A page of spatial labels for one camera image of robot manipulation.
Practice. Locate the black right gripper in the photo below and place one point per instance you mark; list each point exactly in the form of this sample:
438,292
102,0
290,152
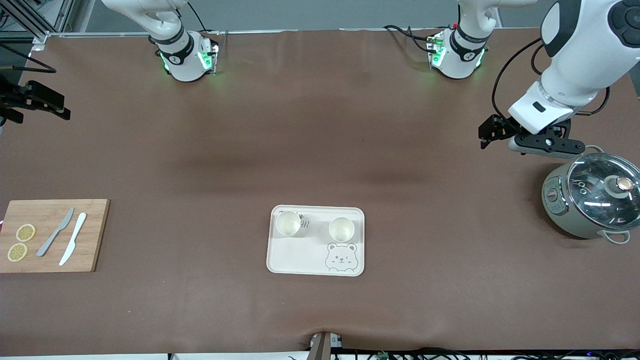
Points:
11,96

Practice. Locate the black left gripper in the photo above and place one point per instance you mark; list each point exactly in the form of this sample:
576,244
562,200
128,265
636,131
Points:
501,126

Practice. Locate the white IKEA cup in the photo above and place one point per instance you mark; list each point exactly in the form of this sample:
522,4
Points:
288,223
341,229

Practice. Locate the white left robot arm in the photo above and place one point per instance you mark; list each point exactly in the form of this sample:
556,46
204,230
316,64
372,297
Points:
590,50

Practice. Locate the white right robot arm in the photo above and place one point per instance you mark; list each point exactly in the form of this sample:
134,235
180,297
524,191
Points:
180,60

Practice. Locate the grey-green electric pot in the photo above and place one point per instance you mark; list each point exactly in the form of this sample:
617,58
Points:
565,220

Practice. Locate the glass pot lid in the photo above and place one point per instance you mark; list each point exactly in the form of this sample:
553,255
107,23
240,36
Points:
600,195

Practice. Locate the yellow lemon slice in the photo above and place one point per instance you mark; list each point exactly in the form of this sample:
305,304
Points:
17,252
25,232

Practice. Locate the white plastic knife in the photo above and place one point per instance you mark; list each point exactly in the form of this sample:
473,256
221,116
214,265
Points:
74,235

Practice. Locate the grey plastic knife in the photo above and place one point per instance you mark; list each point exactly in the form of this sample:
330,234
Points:
47,243

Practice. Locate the bamboo cutting board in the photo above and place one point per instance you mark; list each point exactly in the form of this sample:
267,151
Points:
95,240

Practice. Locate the brown table cover mat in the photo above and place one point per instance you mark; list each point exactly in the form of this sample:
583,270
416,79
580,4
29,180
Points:
320,125

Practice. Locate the cream bear print tray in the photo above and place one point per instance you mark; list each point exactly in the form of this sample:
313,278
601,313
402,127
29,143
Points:
300,255

